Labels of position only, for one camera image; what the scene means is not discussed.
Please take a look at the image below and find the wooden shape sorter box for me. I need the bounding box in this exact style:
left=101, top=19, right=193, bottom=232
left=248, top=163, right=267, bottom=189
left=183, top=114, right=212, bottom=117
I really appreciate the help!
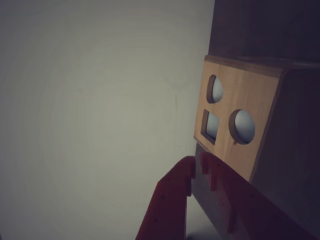
left=193, top=54, right=320, bottom=236

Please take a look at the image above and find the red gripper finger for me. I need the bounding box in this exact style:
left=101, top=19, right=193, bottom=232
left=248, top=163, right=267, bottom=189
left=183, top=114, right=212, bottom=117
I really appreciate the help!
left=135, top=155, right=196, bottom=240
left=199, top=152, right=320, bottom=240

